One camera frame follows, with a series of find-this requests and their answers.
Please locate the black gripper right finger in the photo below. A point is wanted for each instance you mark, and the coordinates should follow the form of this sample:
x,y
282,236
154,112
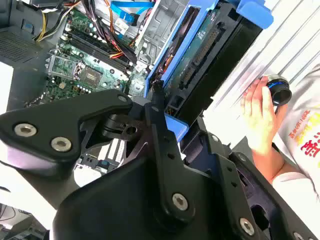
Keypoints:
x,y
232,190

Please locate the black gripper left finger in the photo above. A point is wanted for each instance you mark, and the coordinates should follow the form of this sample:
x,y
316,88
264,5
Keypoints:
x,y
50,130

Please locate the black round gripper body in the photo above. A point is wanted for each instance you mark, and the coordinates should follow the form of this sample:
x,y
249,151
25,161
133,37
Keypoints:
x,y
112,207

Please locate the round black blue-ringed tool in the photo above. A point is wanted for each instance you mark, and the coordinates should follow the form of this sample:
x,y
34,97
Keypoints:
x,y
281,95

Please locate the hard disk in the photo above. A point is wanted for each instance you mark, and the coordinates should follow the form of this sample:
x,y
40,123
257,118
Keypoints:
x,y
200,50

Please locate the person's left hand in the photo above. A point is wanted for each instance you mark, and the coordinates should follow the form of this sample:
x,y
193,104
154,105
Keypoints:
x,y
257,120

